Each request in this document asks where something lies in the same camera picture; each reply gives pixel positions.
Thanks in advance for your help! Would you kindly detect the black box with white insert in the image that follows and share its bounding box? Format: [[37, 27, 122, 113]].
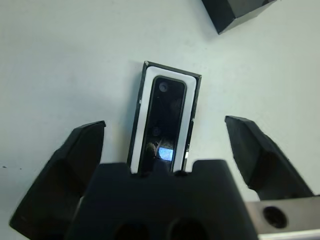
[[126, 60, 203, 175]]

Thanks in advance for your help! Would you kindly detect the black printed box lid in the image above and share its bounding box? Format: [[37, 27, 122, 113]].
[[201, 0, 278, 35]]

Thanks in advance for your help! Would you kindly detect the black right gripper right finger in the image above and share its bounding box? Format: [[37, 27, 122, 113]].
[[224, 115, 315, 201]]

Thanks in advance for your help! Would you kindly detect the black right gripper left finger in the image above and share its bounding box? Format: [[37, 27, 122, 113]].
[[9, 120, 106, 237]]

